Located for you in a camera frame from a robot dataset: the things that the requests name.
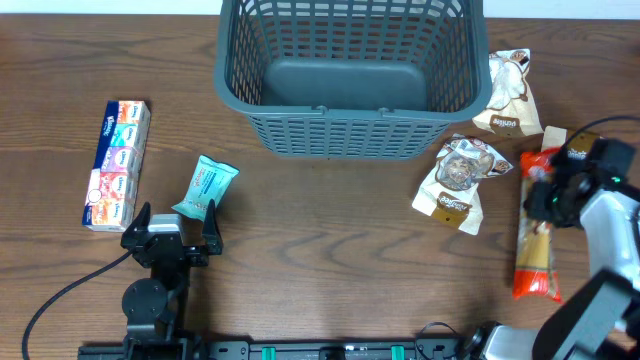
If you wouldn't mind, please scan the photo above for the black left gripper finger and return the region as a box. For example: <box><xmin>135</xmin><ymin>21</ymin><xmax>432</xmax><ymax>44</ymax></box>
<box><xmin>127</xmin><ymin>202</ymin><xmax>151</xmax><ymax>238</ymax></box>
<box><xmin>202</xmin><ymin>199</ymin><xmax>221</xmax><ymax>249</ymax></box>

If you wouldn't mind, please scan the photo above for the beige snack bag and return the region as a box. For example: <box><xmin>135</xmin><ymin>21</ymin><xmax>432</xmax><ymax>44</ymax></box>
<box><xmin>541</xmin><ymin>126</ymin><xmax>600</xmax><ymax>160</ymax></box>

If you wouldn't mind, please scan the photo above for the red spaghetti package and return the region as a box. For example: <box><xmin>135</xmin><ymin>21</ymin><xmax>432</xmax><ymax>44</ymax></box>
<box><xmin>512</xmin><ymin>147</ymin><xmax>563</xmax><ymax>303</ymax></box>

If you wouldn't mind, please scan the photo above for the white brown snack bag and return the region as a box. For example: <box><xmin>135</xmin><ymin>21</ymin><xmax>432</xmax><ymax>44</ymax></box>
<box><xmin>412</xmin><ymin>134</ymin><xmax>513</xmax><ymax>235</ymax></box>

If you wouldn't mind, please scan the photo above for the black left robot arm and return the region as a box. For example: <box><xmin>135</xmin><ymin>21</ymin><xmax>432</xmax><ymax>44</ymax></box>
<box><xmin>121</xmin><ymin>201</ymin><xmax>223</xmax><ymax>359</ymax></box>

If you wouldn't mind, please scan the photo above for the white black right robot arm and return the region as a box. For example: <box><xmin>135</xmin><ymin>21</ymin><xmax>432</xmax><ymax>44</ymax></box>
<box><xmin>466</xmin><ymin>139</ymin><xmax>639</xmax><ymax>360</ymax></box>

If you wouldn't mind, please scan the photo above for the teal wet wipes pack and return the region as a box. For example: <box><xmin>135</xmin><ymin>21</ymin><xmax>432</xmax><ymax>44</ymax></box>
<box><xmin>172</xmin><ymin>155</ymin><xmax>239</xmax><ymax>222</ymax></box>

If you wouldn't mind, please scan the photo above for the Kleenex tissue multipack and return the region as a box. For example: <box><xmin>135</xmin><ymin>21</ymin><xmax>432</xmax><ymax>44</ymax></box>
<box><xmin>82</xmin><ymin>100</ymin><xmax>151</xmax><ymax>232</ymax></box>

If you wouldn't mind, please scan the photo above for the white snack bag top right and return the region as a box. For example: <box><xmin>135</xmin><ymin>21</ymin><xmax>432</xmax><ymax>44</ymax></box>
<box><xmin>472</xmin><ymin>48</ymin><xmax>543</xmax><ymax>138</ymax></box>

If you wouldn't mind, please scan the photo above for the grey plastic basket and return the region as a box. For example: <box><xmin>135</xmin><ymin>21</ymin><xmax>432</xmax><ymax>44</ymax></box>
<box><xmin>213</xmin><ymin>0</ymin><xmax>492</xmax><ymax>160</ymax></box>

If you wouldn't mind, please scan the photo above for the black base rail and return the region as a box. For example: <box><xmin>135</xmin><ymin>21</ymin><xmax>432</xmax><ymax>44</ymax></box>
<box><xmin>77</xmin><ymin>337</ymin><xmax>487</xmax><ymax>360</ymax></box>

